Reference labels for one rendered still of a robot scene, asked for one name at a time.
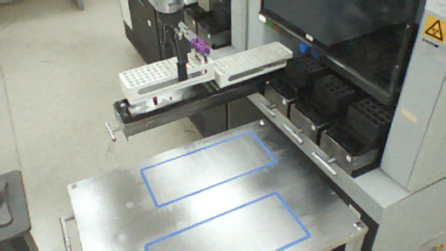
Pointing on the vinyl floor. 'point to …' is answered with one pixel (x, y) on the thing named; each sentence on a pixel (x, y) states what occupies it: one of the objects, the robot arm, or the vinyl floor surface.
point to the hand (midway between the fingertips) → (175, 66)
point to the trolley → (214, 200)
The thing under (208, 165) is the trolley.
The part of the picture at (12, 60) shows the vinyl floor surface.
